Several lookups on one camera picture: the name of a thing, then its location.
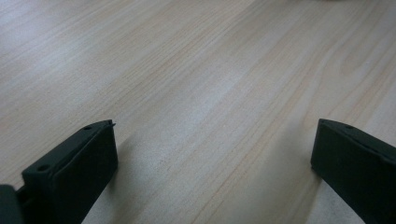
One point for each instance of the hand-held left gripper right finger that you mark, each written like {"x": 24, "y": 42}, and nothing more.
{"x": 355, "y": 168}

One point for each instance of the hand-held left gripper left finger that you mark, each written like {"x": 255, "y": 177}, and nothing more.
{"x": 73, "y": 174}

